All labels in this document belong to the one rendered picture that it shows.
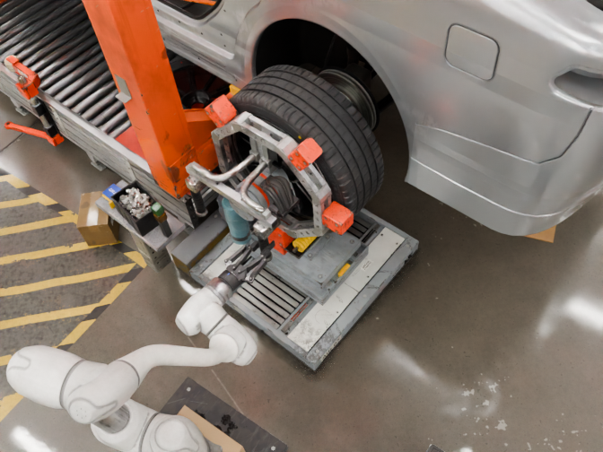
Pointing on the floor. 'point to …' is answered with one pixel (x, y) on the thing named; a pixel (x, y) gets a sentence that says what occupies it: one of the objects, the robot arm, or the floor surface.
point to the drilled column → (152, 255)
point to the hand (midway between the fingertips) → (263, 246)
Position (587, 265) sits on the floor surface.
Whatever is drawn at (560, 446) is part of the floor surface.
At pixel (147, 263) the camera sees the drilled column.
